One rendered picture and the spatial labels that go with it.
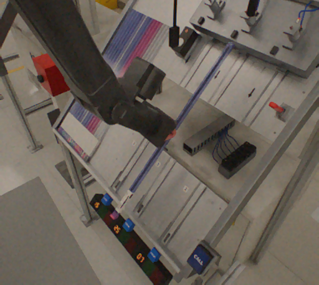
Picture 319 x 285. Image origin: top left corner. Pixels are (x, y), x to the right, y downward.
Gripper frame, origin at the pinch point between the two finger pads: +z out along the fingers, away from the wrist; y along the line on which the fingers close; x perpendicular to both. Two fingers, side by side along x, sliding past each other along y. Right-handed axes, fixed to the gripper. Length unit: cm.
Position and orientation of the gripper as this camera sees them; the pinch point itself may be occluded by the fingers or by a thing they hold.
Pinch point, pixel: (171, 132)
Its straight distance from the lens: 68.0
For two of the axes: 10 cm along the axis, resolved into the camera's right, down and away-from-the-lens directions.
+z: 5.1, 2.4, 8.3
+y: -6.6, -5.2, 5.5
